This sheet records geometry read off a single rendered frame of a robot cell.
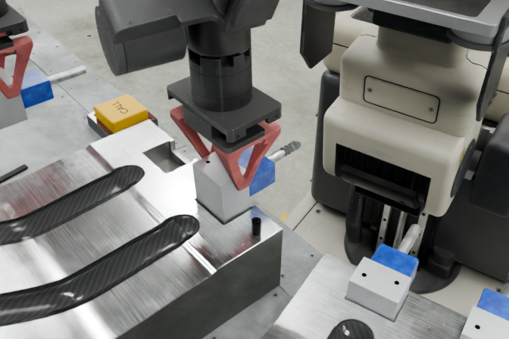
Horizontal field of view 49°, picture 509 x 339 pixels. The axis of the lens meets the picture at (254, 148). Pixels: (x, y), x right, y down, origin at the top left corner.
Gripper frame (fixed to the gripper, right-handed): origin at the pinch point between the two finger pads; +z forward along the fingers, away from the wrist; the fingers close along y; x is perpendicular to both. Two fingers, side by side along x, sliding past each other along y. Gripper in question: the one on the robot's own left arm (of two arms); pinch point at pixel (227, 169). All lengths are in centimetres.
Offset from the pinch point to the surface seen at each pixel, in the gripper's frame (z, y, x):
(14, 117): 1.2, -26.6, -12.6
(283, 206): 94, -64, 69
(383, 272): 5.4, 17.0, 5.5
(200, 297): 6.5, 7.0, -9.2
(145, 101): 93, -152, 68
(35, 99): 0.0, -26.9, -9.5
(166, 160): 6.8, -13.3, 0.2
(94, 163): 4.1, -15.4, -8.2
